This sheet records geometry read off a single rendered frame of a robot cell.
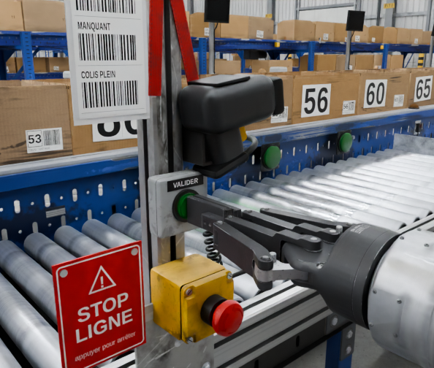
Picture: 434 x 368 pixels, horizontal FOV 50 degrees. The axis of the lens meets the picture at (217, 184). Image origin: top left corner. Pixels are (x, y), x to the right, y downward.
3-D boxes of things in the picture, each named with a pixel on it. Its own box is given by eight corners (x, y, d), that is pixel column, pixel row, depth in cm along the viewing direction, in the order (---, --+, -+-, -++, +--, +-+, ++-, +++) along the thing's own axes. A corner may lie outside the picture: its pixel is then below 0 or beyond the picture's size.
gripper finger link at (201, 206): (235, 239, 47) (230, 240, 46) (192, 220, 52) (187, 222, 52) (236, 210, 46) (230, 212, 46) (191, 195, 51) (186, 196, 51)
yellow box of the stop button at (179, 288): (195, 355, 50) (193, 294, 48) (150, 322, 56) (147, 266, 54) (285, 308, 59) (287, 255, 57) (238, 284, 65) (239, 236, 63)
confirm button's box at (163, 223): (164, 242, 51) (161, 181, 49) (147, 234, 53) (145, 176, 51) (211, 227, 55) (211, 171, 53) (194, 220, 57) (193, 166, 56)
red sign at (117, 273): (64, 380, 48) (52, 266, 45) (61, 377, 49) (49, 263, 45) (187, 324, 58) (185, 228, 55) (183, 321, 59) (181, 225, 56)
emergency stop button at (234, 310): (220, 345, 49) (220, 311, 48) (193, 328, 52) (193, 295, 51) (247, 331, 51) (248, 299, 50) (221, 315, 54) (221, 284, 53)
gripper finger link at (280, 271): (340, 285, 37) (298, 309, 33) (288, 264, 41) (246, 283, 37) (343, 256, 36) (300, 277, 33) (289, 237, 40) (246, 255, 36)
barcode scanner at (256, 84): (291, 155, 57) (287, 68, 54) (219, 185, 50) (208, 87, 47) (253, 147, 62) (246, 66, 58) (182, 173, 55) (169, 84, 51)
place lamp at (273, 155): (267, 170, 143) (267, 147, 141) (263, 169, 144) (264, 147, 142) (281, 166, 147) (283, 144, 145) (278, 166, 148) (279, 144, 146)
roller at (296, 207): (386, 255, 100) (389, 234, 98) (223, 201, 138) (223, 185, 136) (399, 250, 103) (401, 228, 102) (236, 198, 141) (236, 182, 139)
